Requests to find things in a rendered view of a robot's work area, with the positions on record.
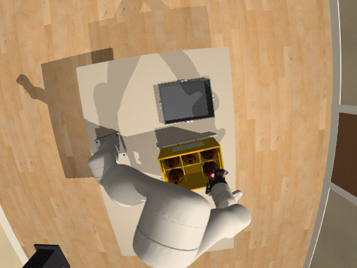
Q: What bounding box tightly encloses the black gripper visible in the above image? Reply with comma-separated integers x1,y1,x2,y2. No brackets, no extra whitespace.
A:
205,169,228,196

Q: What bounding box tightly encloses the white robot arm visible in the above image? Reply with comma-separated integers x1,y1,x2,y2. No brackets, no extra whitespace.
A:
88,140,251,268

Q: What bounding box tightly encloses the yellow plastic crate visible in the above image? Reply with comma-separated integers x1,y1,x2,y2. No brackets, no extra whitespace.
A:
159,137,224,191

